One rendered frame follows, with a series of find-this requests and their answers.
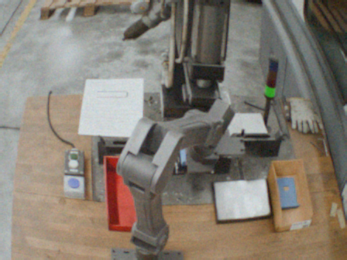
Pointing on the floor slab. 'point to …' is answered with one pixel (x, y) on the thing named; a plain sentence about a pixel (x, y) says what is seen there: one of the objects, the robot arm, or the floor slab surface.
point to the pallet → (78, 5)
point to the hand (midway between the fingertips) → (195, 162)
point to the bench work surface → (39, 165)
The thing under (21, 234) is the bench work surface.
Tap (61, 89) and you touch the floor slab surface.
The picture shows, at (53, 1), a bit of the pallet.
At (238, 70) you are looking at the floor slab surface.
